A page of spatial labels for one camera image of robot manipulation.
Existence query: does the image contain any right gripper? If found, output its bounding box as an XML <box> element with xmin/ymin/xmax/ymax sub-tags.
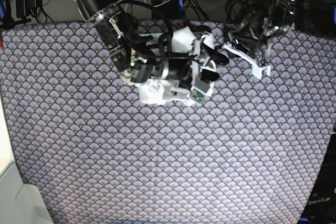
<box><xmin>160</xmin><ymin>37</ymin><xmax>229</xmax><ymax>105</ymax></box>

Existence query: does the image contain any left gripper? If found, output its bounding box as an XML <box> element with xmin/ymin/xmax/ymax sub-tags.
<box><xmin>222</xmin><ymin>35</ymin><xmax>272</xmax><ymax>80</ymax></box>

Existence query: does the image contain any white T-shirt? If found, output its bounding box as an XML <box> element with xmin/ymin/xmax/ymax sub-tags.
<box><xmin>127</xmin><ymin>27</ymin><xmax>229</xmax><ymax>106</ymax></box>

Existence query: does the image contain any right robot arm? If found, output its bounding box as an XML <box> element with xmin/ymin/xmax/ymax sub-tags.
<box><xmin>74</xmin><ymin>0</ymin><xmax>229</xmax><ymax>106</ymax></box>

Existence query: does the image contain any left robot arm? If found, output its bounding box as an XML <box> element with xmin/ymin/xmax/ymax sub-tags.
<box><xmin>223</xmin><ymin>0</ymin><xmax>298</xmax><ymax>79</ymax></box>

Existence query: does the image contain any patterned grey fan tablecloth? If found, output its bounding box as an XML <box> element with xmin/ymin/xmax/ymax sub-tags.
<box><xmin>1</xmin><ymin>22</ymin><xmax>335</xmax><ymax>223</ymax></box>

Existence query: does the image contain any black OpenArm base panel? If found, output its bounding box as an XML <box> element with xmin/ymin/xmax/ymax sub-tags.
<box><xmin>298</xmin><ymin>133</ymin><xmax>335</xmax><ymax>223</ymax></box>

